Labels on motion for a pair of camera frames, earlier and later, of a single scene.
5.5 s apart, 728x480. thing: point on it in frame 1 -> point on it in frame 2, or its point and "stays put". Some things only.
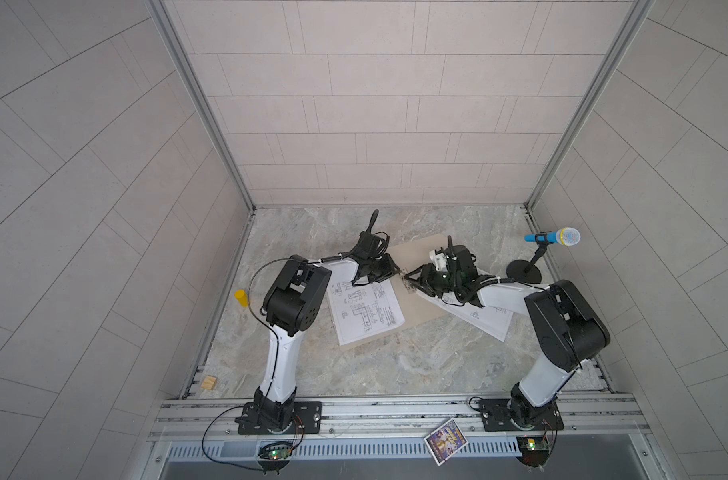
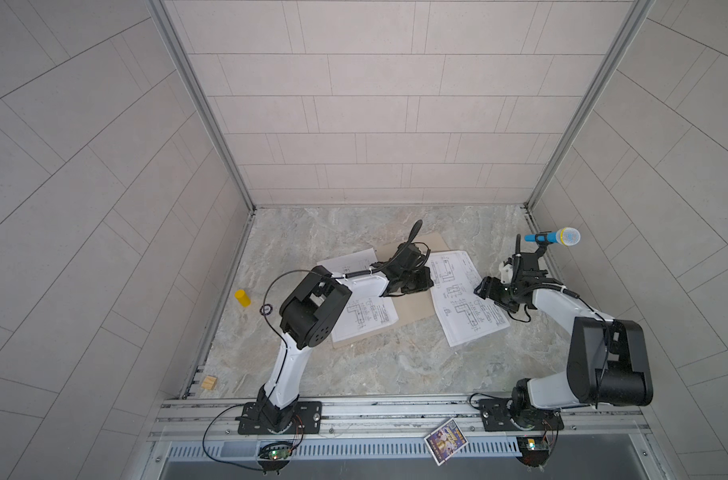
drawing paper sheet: (362, 310) stays put
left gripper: (388, 270) -> (421, 284)
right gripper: (425, 279) -> (489, 287)
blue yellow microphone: (567, 236) stays put
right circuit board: (532, 450) stays put
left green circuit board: (275, 451) stays put
